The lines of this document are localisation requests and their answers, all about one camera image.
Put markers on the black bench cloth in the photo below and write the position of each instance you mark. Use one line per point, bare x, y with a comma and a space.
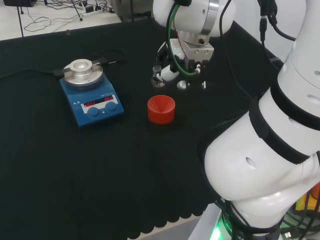
75, 175

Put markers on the heater with blue base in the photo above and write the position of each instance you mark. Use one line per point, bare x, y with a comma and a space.
96, 106

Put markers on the clear glass round-bottom flask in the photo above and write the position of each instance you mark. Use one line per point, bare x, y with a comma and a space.
157, 80

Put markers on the thin steel probe rod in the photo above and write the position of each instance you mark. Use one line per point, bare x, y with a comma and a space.
113, 62

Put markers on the white power strip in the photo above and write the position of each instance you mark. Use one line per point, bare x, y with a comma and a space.
91, 12

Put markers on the black box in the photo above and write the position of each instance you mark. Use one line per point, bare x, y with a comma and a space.
20, 2

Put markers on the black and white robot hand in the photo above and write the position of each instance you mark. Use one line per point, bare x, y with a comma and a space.
198, 51

